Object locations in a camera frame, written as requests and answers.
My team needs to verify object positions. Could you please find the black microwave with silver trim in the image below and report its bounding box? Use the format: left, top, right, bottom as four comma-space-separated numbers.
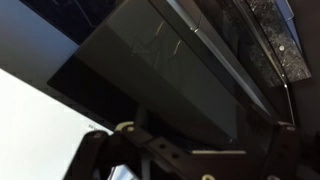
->
46, 0, 292, 151

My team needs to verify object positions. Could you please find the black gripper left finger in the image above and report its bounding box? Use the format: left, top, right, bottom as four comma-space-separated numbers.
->
62, 129, 117, 180

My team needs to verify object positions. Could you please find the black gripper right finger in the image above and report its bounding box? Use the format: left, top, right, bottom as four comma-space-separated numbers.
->
262, 121, 303, 180

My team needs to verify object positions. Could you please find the white cabinet door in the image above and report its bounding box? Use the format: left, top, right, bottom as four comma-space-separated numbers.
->
0, 67, 116, 180

